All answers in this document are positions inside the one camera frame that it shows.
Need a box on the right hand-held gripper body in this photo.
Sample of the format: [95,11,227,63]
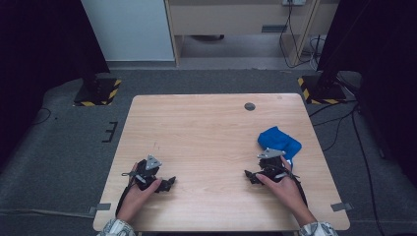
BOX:
[257,147,297,184]

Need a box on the person's right hand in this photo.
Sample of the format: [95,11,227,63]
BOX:
[255,155,313,215]

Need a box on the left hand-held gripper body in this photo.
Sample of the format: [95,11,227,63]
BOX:
[132,154,164,192]

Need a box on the person's left hand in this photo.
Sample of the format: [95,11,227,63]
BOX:
[117,161,163,220]

